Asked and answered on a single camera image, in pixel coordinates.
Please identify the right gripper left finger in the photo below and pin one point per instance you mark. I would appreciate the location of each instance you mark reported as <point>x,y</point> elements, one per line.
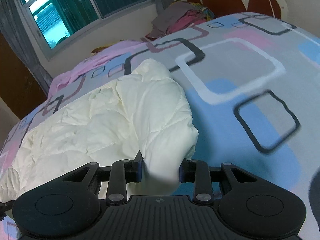
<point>123,172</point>

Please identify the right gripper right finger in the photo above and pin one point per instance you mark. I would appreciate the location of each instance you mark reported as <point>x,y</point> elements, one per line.
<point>198,173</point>

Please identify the cream quilted jacket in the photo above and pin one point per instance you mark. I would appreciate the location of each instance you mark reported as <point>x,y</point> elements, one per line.
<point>145,112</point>

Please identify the pile of folded clothes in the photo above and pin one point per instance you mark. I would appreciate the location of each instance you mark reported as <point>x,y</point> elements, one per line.
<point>178,16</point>

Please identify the pink blanket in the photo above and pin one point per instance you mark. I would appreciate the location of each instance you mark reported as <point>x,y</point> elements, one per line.
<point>92,62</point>

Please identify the dark wooden door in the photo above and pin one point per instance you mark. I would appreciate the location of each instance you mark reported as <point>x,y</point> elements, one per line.
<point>19,89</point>

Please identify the window with grey frame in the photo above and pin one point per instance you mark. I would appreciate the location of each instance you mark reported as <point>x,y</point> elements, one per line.
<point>56,23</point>

